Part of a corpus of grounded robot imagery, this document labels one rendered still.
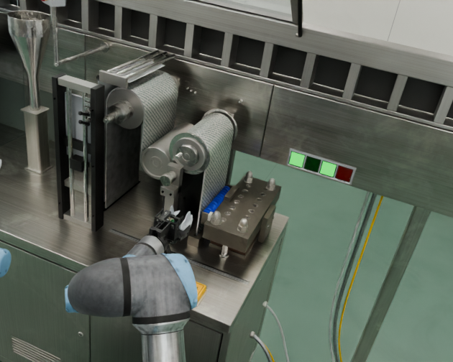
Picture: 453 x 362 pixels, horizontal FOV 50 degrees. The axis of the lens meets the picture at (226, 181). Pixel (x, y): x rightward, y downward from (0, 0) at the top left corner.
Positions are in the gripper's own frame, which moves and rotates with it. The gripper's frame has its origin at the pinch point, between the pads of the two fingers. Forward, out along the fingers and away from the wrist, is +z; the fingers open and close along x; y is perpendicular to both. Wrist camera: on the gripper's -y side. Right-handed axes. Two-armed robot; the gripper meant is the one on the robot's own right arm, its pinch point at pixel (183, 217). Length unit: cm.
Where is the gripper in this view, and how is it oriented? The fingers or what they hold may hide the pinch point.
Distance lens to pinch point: 156.1
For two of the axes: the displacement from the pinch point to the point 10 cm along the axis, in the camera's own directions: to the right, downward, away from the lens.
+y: 1.4, -8.5, -5.0
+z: 3.7, -4.3, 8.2
